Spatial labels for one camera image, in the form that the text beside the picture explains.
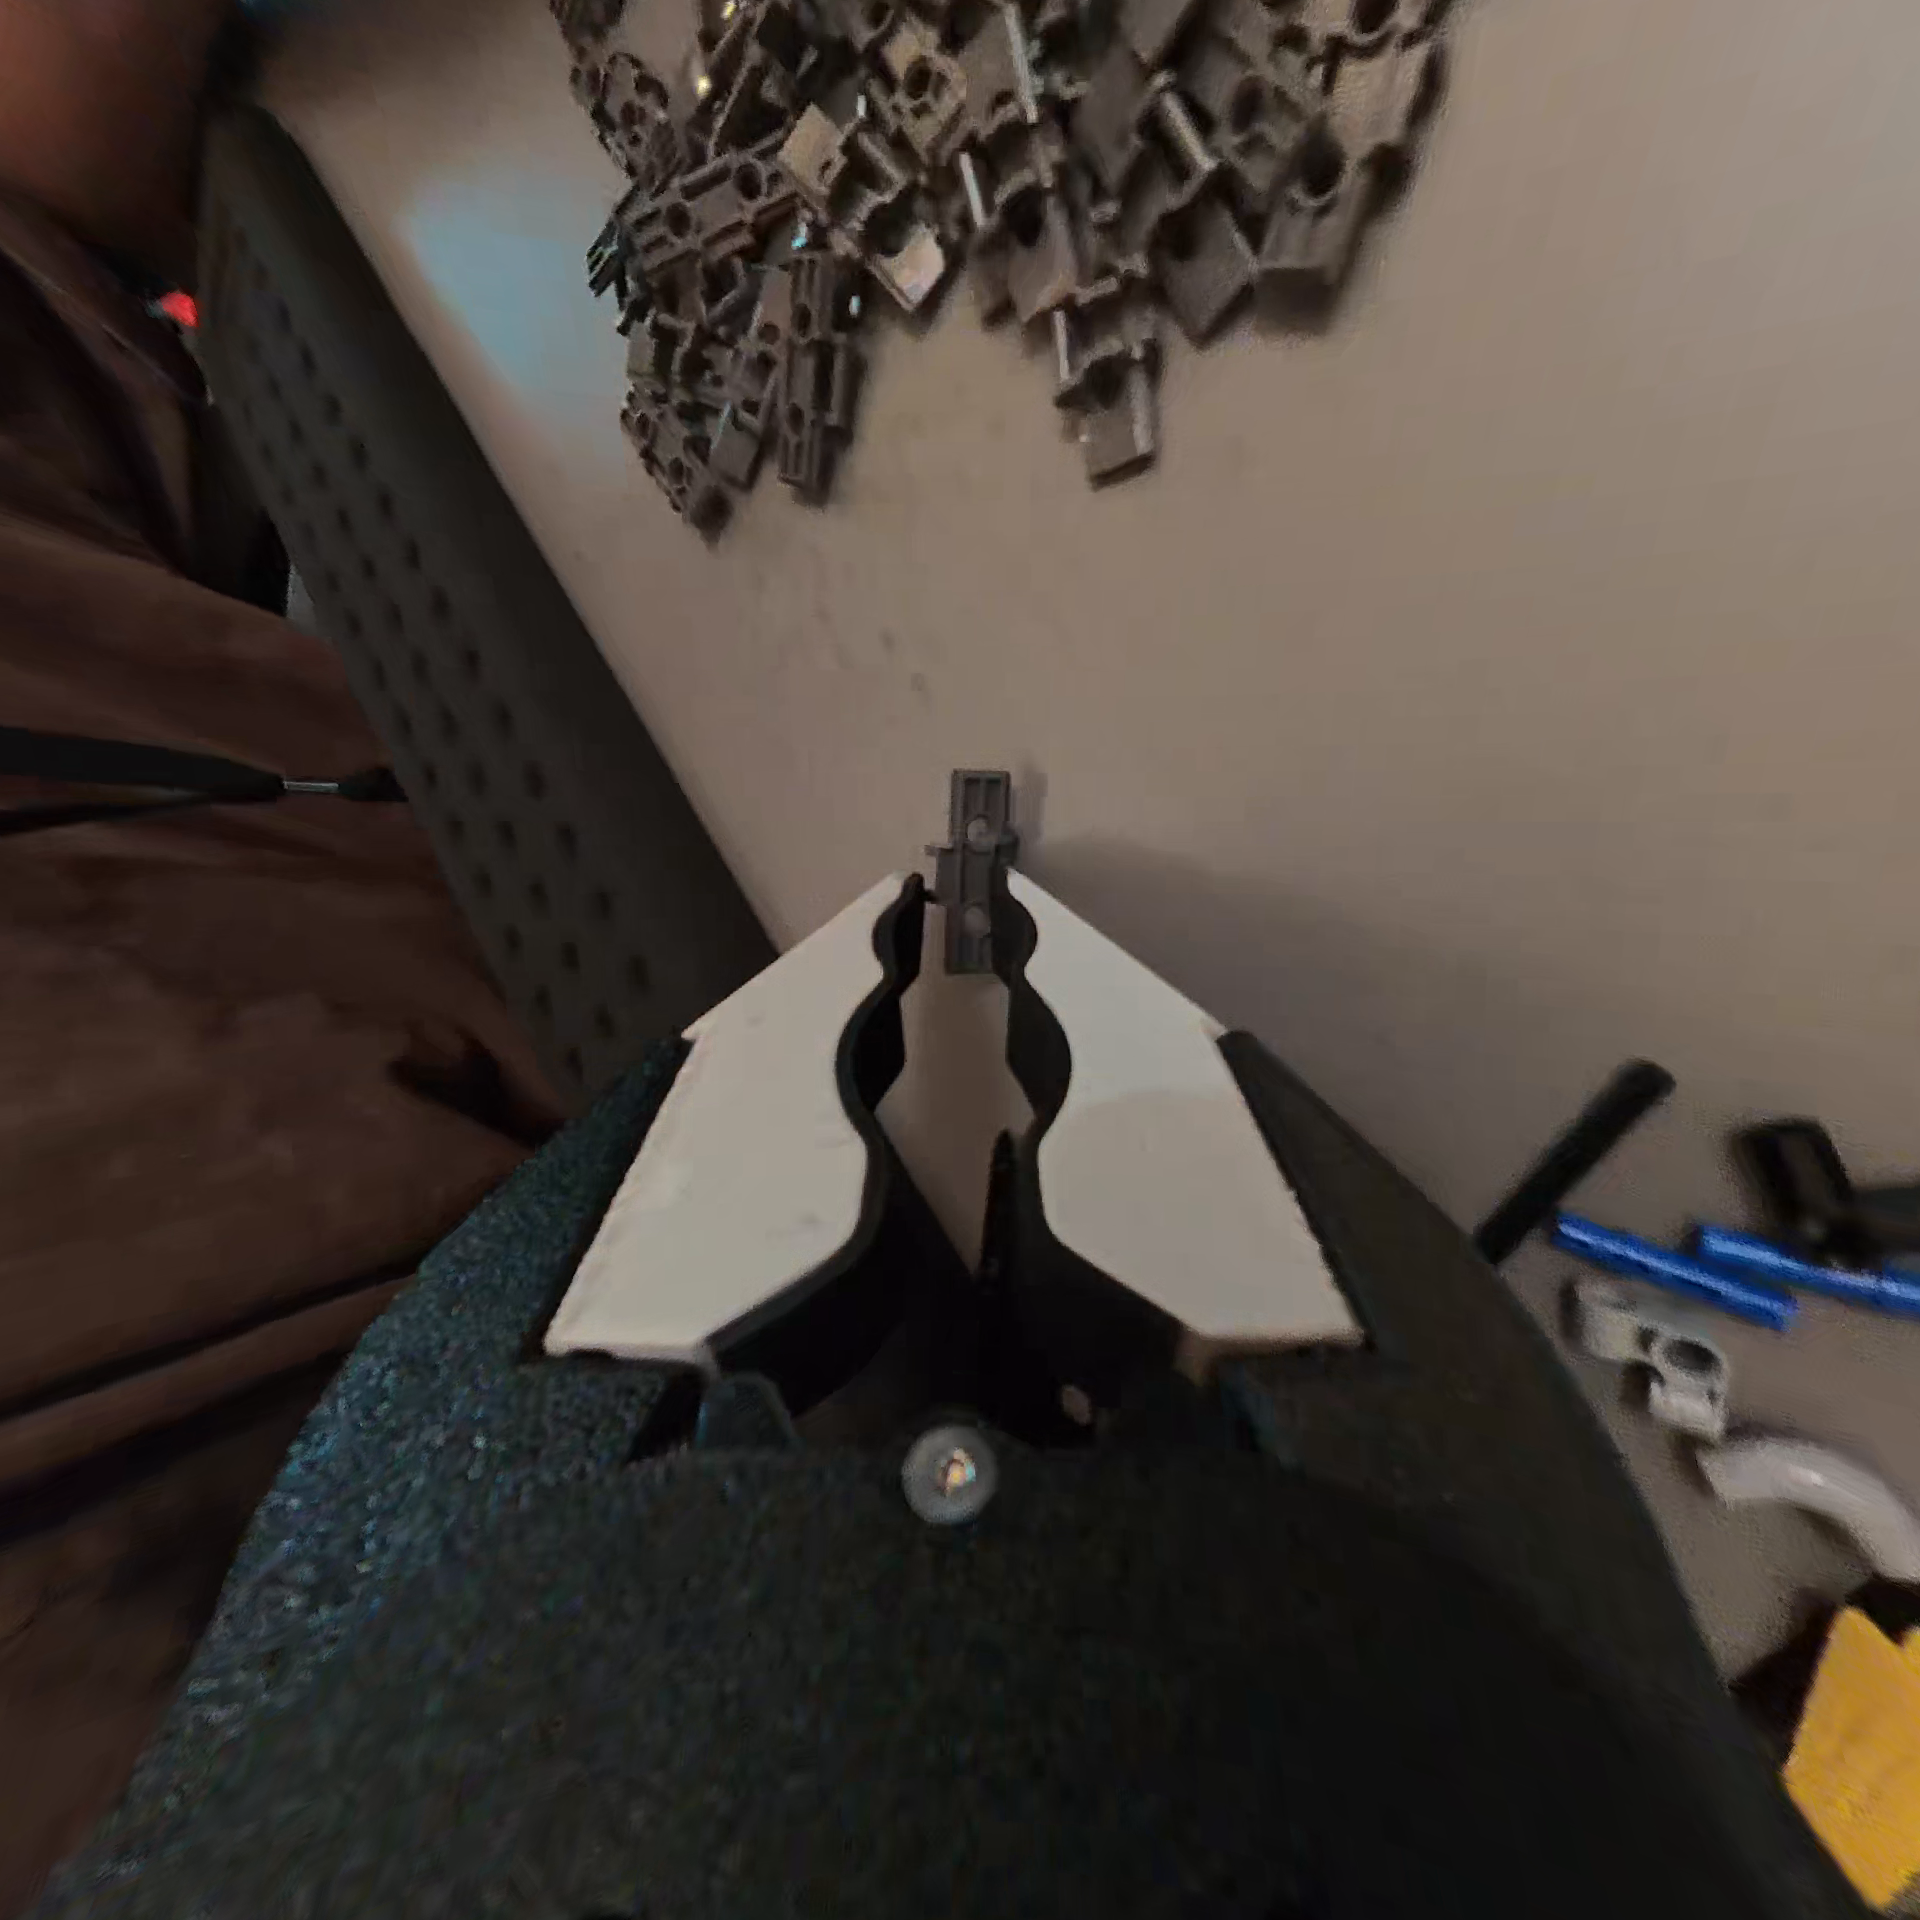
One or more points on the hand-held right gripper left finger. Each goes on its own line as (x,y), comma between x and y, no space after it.
(720,1185)

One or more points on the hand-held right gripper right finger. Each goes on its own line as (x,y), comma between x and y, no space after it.
(1200,1185)

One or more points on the single grey track piece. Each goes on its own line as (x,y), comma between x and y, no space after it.
(975,870)

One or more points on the pile of grey track links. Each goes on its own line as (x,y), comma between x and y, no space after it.
(975,195)

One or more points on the person's left forearm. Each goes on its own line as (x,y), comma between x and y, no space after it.
(90,76)

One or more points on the grey desk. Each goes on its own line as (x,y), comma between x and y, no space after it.
(1348,675)

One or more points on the heap of mixed coloured bricks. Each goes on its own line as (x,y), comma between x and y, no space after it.
(1769,1290)

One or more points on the black perforated foam pad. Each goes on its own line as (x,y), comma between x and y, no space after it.
(450,600)

